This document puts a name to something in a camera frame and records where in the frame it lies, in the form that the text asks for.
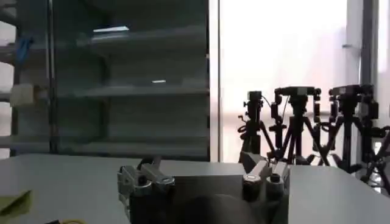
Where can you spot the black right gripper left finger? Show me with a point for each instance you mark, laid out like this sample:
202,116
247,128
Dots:
146,181

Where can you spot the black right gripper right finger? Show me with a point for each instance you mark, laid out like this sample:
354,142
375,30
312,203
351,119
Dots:
265,179

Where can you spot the light green t-shirt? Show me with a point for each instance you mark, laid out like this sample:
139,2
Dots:
15,203

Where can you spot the white metal shelf rack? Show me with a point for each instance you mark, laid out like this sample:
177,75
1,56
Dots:
137,91

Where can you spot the grey glass-fronted shelf rack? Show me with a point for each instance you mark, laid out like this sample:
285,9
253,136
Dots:
24,79

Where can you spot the black tripod with small camera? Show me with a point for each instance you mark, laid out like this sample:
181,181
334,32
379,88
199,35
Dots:
254,128

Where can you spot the black tripod with wide camera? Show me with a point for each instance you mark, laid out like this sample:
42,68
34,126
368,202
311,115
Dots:
297,121
350,121

